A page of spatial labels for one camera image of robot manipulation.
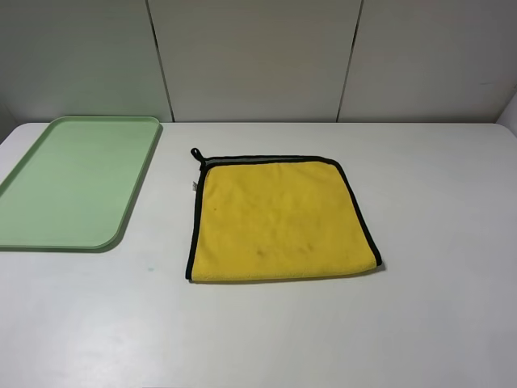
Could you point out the yellow towel with black trim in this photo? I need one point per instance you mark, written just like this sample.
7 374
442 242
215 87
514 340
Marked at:
264 218

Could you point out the green plastic tray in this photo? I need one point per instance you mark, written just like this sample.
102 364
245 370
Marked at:
75 188

